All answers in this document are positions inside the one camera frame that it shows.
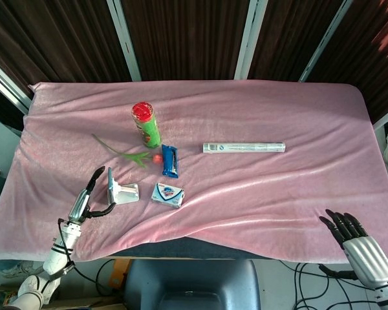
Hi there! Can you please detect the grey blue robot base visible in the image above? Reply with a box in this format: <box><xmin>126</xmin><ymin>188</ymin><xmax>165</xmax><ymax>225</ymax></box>
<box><xmin>124</xmin><ymin>258</ymin><xmax>263</xmax><ymax>310</ymax></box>

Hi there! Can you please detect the long white wrapped tube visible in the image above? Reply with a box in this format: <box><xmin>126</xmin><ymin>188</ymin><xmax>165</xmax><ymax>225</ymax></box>
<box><xmin>202</xmin><ymin>141</ymin><xmax>286</xmax><ymax>154</ymax></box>

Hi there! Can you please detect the pink velvet cloth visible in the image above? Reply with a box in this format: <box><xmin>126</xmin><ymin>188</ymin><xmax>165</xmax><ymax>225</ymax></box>
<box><xmin>0</xmin><ymin>80</ymin><xmax>388</xmax><ymax>266</ymax></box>

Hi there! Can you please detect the blue snack packet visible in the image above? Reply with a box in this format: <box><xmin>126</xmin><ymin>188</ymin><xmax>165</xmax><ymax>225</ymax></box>
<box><xmin>161</xmin><ymin>144</ymin><xmax>180</xmax><ymax>179</ymax></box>

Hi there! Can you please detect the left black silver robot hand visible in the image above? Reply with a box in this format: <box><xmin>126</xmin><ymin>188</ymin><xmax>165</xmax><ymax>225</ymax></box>
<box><xmin>67</xmin><ymin>165</ymin><xmax>116</xmax><ymax>224</ymax></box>

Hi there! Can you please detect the green chips can red lid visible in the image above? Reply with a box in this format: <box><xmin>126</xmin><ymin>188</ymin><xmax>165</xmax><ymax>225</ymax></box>
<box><xmin>131</xmin><ymin>101</ymin><xmax>163</xmax><ymax>150</ymax></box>

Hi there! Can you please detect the brown pleated folding screen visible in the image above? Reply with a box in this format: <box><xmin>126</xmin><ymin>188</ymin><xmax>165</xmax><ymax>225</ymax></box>
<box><xmin>0</xmin><ymin>0</ymin><xmax>388</xmax><ymax>136</ymax></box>

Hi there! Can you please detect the artificial flower with green stem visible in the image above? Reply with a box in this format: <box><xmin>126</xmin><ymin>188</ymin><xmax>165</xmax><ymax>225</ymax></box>
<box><xmin>91</xmin><ymin>133</ymin><xmax>163</xmax><ymax>169</ymax></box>

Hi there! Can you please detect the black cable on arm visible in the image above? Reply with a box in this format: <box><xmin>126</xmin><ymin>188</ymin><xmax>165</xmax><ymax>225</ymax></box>
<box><xmin>56</xmin><ymin>218</ymin><xmax>77</xmax><ymax>275</ymax></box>

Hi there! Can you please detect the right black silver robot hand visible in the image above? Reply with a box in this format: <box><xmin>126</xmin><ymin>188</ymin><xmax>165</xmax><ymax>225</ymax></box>
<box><xmin>318</xmin><ymin>209</ymin><xmax>388</xmax><ymax>288</ymax></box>

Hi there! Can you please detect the white blue soap box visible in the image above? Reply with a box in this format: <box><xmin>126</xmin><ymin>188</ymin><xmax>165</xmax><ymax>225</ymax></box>
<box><xmin>151</xmin><ymin>182</ymin><xmax>186</xmax><ymax>209</ymax></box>

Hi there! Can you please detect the black floor cable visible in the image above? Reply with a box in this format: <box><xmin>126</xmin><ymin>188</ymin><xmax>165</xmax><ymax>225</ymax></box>
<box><xmin>279</xmin><ymin>260</ymin><xmax>376</xmax><ymax>310</ymax></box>
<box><xmin>71</xmin><ymin>258</ymin><xmax>125</xmax><ymax>296</ymax></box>

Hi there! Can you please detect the black smartphone with teal edge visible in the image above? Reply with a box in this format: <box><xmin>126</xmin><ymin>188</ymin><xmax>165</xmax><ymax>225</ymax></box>
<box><xmin>107</xmin><ymin>167</ymin><xmax>114</xmax><ymax>205</ymax></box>

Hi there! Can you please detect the white screen frame post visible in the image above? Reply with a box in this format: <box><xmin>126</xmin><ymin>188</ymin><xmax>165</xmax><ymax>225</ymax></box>
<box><xmin>106</xmin><ymin>0</ymin><xmax>142</xmax><ymax>82</ymax></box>
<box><xmin>298</xmin><ymin>0</ymin><xmax>354</xmax><ymax>83</ymax></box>
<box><xmin>0</xmin><ymin>54</ymin><xmax>32</xmax><ymax>116</ymax></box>
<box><xmin>233</xmin><ymin>0</ymin><xmax>260</xmax><ymax>80</ymax></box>

